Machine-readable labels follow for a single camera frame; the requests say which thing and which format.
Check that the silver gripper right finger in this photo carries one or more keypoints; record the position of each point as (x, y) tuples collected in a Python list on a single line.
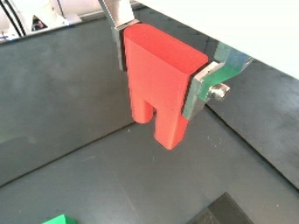
[(208, 82)]

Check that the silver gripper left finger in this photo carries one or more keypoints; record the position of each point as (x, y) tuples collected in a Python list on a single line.
[(121, 17)]

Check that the red two-legged block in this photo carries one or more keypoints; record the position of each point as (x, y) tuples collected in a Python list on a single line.
[(161, 65)]

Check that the green shape sorter board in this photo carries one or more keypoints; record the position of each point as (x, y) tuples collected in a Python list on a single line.
[(62, 219)]

